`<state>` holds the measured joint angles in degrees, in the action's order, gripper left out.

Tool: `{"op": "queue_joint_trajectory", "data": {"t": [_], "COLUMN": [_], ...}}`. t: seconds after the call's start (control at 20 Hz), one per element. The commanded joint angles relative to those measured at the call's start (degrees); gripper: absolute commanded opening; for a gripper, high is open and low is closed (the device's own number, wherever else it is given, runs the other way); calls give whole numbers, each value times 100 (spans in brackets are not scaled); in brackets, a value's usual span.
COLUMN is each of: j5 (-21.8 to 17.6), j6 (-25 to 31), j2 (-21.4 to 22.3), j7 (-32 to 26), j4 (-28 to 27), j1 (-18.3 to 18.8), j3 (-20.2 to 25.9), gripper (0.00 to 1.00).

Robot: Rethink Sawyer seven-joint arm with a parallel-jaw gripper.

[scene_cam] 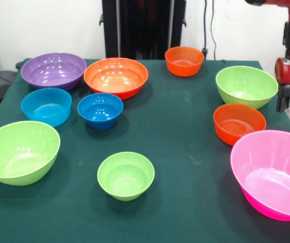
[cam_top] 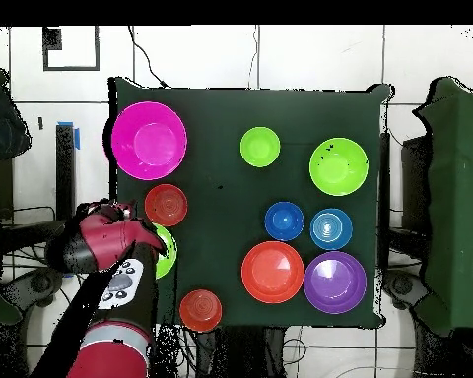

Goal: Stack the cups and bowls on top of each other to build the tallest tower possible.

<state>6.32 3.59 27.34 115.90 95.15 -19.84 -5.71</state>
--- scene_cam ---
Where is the purple bowl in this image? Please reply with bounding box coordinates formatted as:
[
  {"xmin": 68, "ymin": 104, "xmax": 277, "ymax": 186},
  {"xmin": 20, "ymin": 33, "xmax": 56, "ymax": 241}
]
[{"xmin": 20, "ymin": 52, "xmax": 88, "ymax": 92}]

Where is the light blue translucent bowl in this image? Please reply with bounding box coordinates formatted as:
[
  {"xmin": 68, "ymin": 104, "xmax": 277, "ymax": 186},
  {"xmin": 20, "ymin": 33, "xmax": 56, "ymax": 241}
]
[{"xmin": 20, "ymin": 87, "xmax": 72, "ymax": 128}]

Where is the small green bowl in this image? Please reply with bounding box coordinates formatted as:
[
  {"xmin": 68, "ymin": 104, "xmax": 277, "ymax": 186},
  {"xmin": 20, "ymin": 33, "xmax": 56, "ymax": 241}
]
[{"xmin": 97, "ymin": 151, "xmax": 155, "ymax": 201}]

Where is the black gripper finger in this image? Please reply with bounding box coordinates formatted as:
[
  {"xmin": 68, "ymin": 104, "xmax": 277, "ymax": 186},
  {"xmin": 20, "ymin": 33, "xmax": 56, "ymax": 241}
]
[{"xmin": 276, "ymin": 85, "xmax": 287, "ymax": 113}]

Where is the large orange bowl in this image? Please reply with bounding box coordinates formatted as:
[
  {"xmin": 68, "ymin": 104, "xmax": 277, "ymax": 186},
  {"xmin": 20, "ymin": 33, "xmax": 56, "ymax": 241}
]
[{"xmin": 83, "ymin": 57, "xmax": 149, "ymax": 101}]

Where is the black wall cable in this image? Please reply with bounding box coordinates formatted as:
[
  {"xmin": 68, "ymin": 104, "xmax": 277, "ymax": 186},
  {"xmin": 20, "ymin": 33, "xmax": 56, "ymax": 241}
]
[{"xmin": 200, "ymin": 0, "xmax": 218, "ymax": 61}]

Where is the small translucent orange bowl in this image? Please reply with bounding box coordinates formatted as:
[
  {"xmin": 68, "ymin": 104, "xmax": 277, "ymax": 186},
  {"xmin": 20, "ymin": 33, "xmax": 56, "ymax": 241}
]
[
  {"xmin": 164, "ymin": 46, "xmax": 205, "ymax": 77},
  {"xmin": 213, "ymin": 103, "xmax": 267, "ymax": 146}
]

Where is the small dark blue bowl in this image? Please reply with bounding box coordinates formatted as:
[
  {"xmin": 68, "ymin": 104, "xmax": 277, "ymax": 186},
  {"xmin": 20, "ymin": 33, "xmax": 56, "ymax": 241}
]
[{"xmin": 77, "ymin": 92, "xmax": 124, "ymax": 131}]

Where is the dark green table cloth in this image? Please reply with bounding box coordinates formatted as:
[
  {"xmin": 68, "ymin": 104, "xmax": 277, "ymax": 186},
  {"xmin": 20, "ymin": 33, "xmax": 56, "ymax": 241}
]
[{"xmin": 0, "ymin": 58, "xmax": 290, "ymax": 243}]

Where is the large green bowl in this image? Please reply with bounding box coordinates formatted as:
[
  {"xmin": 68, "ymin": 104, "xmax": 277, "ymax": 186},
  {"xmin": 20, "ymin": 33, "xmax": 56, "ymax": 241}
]
[
  {"xmin": 215, "ymin": 65, "xmax": 279, "ymax": 110},
  {"xmin": 0, "ymin": 120, "xmax": 61, "ymax": 187}
]

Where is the large pink bowl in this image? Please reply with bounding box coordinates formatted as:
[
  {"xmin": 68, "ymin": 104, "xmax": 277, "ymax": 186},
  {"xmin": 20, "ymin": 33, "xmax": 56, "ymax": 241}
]
[{"xmin": 230, "ymin": 130, "xmax": 290, "ymax": 222}]

